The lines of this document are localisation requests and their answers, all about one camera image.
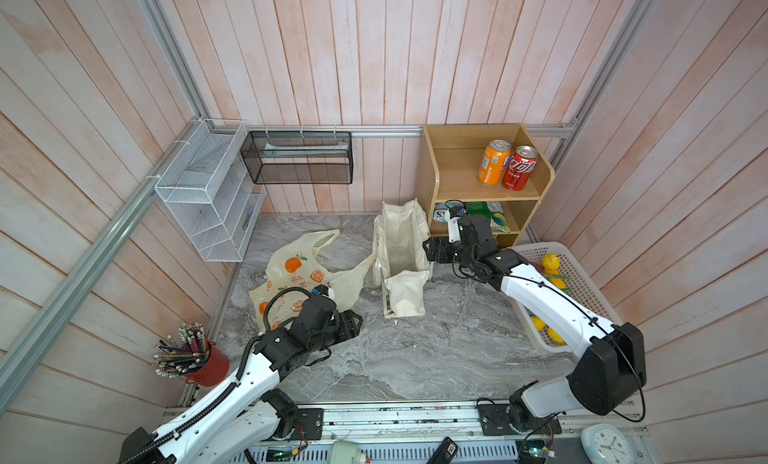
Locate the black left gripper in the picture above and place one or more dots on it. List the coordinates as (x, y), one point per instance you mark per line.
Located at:
(346, 326)

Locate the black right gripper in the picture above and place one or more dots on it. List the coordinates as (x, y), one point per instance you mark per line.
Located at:
(442, 243)

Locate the cream canvas tote bag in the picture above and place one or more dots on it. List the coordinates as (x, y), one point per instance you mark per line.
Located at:
(401, 268)

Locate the green snack bag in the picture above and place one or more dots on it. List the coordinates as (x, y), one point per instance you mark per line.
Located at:
(493, 211)

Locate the orange-print plastic grocery bag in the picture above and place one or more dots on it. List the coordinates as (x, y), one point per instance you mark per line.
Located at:
(296, 265)

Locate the red cola can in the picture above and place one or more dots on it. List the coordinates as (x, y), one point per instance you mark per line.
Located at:
(521, 165)

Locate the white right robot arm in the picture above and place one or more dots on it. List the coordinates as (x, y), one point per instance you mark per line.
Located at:
(611, 363)

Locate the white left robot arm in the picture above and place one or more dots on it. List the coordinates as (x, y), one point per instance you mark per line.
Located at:
(247, 406)

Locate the Fox's candy bag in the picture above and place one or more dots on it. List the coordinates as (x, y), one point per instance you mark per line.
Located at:
(441, 213)

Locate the wooden three-tier shelf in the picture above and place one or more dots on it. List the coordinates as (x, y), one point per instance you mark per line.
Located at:
(448, 164)

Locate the yellow lemon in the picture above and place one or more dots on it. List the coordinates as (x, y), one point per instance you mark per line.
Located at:
(551, 263)

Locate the orange soda can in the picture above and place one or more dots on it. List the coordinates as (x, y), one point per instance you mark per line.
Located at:
(494, 162)

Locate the white round object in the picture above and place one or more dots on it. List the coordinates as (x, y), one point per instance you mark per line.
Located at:
(343, 452)

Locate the yellow toy mango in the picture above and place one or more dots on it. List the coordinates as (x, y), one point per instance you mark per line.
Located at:
(555, 337)

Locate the white plastic basket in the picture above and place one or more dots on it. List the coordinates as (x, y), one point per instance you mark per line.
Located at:
(581, 287)

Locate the red pen cup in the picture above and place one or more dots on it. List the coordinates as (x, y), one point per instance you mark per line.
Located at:
(191, 357)

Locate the black handheld device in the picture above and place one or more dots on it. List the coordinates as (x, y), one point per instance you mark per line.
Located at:
(445, 452)

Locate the white analog clock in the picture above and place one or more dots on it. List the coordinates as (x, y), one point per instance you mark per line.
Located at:
(606, 444)

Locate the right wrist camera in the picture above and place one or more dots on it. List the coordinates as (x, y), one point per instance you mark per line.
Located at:
(454, 229)

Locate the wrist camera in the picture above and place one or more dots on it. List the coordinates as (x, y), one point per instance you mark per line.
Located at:
(324, 291)
(454, 229)

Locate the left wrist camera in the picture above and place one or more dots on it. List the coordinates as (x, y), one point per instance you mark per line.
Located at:
(324, 291)

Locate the black mesh wall basket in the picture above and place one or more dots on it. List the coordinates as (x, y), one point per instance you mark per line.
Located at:
(299, 157)

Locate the white wire mesh rack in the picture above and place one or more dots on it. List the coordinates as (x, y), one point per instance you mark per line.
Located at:
(208, 190)

